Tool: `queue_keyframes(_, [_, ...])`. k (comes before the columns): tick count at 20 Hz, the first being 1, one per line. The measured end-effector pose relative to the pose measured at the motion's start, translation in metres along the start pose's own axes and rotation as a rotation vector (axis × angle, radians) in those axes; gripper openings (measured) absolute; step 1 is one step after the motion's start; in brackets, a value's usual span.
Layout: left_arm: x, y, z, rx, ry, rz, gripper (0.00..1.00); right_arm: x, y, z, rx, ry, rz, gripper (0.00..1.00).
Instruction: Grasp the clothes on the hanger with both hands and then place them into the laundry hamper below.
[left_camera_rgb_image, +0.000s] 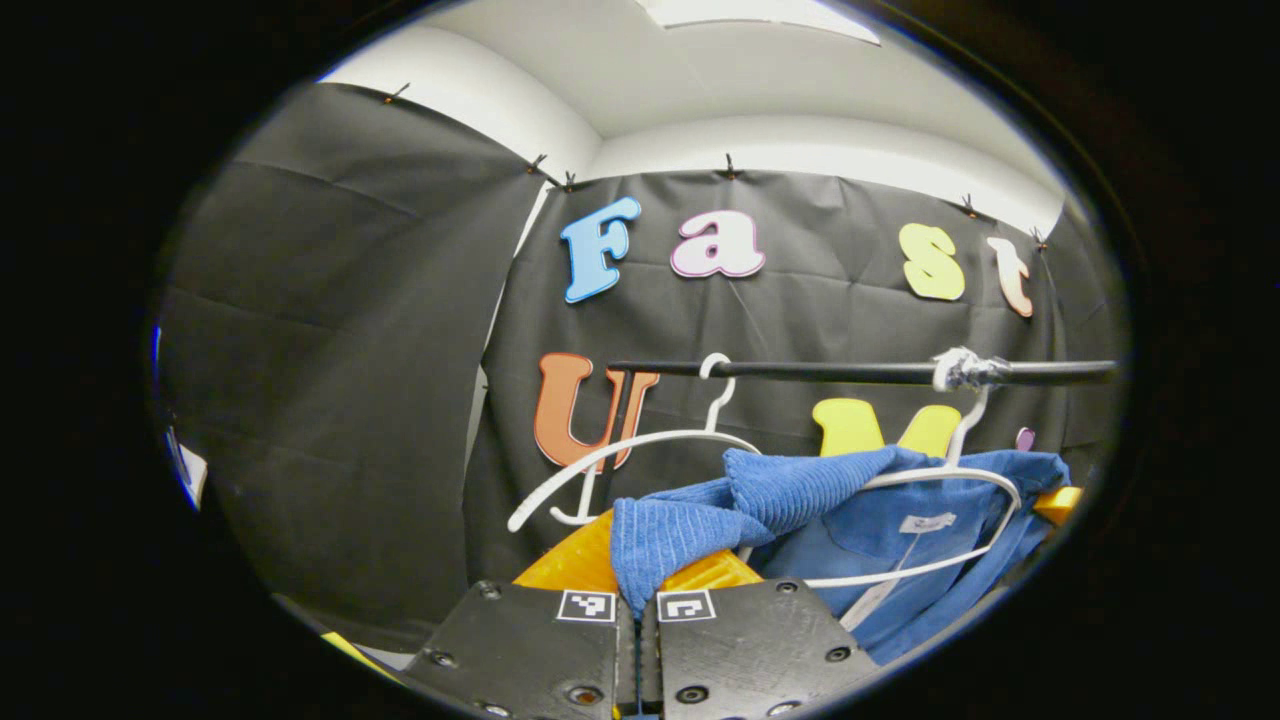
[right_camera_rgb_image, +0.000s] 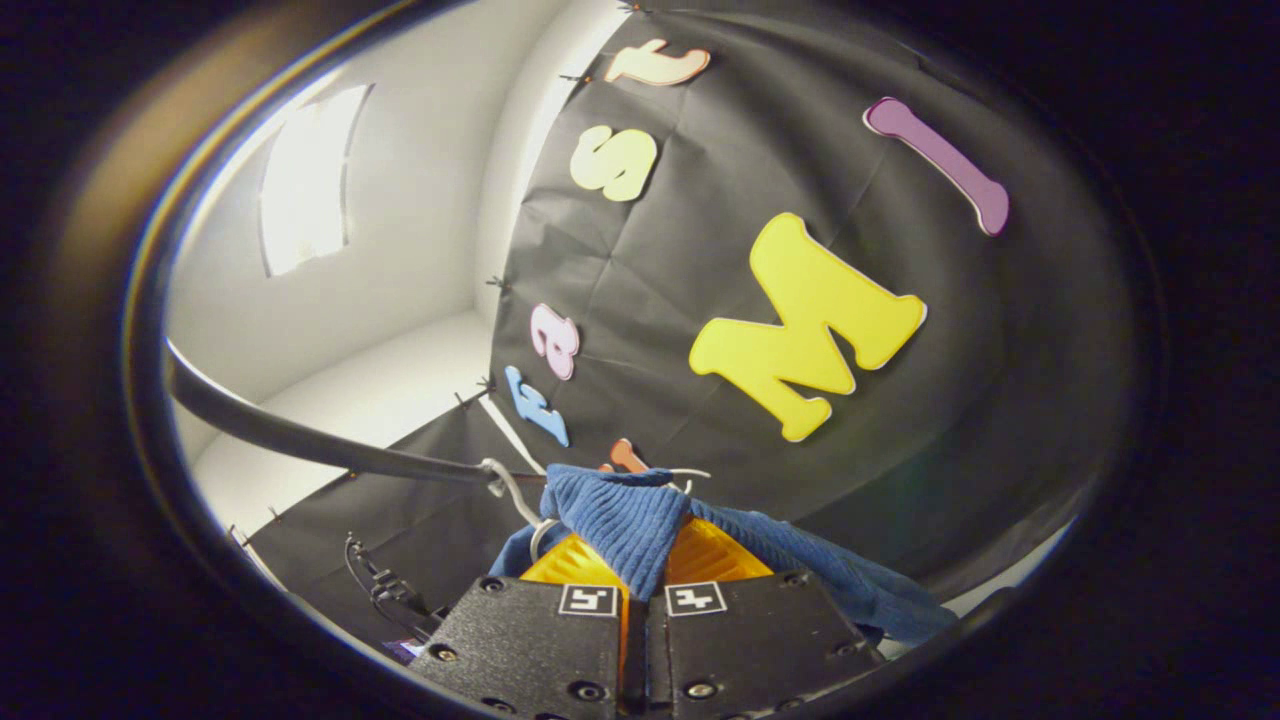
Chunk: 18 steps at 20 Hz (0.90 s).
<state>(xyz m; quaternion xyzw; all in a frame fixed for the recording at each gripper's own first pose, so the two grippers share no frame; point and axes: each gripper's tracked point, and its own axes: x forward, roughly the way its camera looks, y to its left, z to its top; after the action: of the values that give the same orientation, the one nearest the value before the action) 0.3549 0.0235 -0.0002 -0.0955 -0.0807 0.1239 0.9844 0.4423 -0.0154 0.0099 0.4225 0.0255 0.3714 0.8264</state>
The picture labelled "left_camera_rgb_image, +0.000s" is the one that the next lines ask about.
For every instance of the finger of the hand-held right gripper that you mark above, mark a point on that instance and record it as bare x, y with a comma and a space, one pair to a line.
1058, 503

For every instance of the black clothes rack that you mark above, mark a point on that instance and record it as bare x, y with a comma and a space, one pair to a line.
820, 371

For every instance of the row of small black clips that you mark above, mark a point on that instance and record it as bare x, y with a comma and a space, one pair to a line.
730, 165

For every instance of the ceiling light panel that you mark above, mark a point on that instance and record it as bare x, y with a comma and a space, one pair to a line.
760, 15

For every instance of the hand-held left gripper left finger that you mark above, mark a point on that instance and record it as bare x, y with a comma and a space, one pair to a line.
540, 650

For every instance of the white plastic clothes hanger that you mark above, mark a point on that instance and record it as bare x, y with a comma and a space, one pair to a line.
955, 370
690, 433

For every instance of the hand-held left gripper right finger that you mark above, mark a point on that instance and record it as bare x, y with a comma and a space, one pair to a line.
750, 650

